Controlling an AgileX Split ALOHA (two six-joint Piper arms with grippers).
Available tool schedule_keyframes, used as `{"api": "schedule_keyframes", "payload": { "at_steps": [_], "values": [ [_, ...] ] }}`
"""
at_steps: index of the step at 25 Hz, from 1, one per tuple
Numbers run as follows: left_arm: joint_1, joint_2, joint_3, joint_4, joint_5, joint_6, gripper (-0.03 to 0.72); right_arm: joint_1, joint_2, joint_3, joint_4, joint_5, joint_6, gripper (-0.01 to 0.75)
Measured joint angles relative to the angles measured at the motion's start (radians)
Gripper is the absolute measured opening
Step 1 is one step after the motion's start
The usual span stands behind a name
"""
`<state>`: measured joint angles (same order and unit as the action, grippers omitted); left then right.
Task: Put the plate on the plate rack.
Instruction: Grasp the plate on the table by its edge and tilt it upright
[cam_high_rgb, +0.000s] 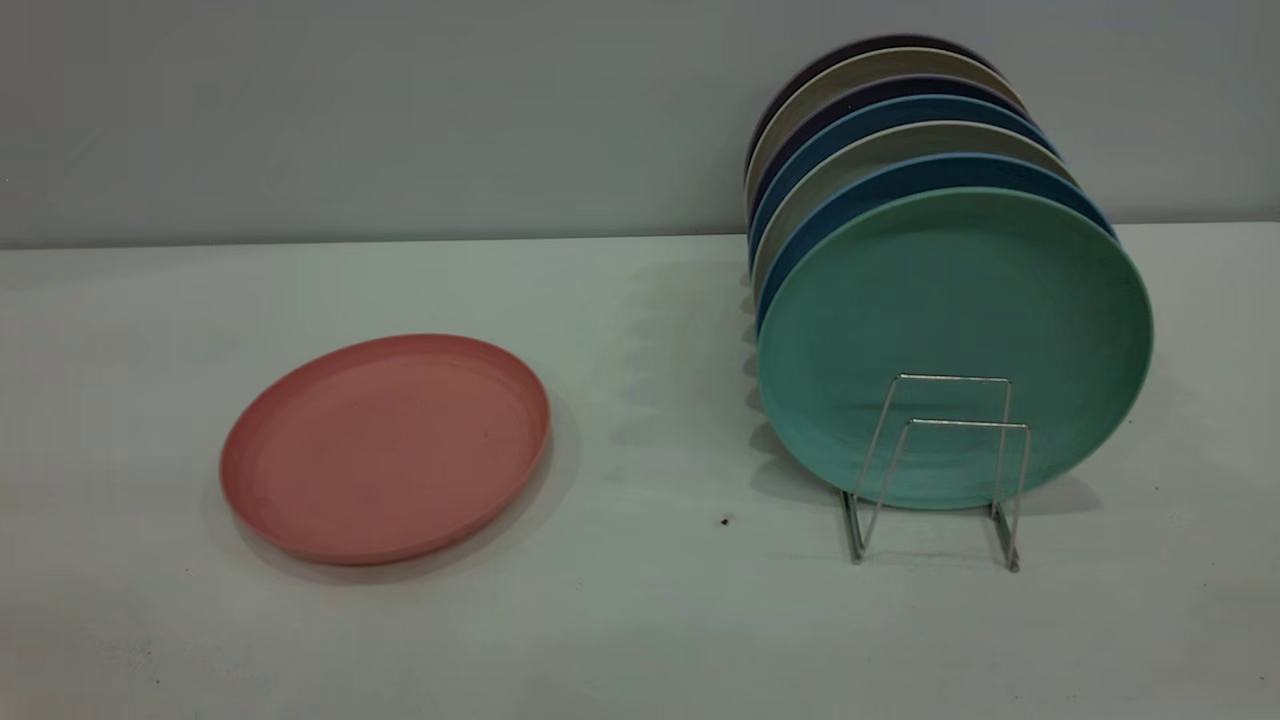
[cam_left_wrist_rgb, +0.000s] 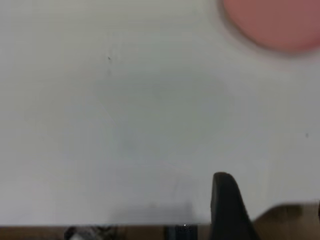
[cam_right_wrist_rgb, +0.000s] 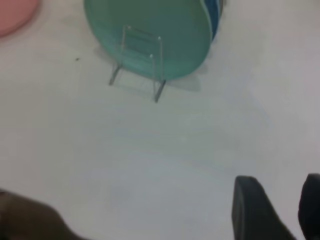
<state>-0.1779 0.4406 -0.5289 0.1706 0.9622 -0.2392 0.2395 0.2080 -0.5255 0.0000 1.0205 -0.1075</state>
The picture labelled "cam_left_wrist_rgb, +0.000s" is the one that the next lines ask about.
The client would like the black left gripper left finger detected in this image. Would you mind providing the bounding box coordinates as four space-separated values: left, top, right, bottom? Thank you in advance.
209 171 260 240

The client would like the pink round plate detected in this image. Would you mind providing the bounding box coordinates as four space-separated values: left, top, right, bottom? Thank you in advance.
221 0 320 53

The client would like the dark clutter below table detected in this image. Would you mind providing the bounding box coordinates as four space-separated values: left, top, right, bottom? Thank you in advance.
63 224 118 240

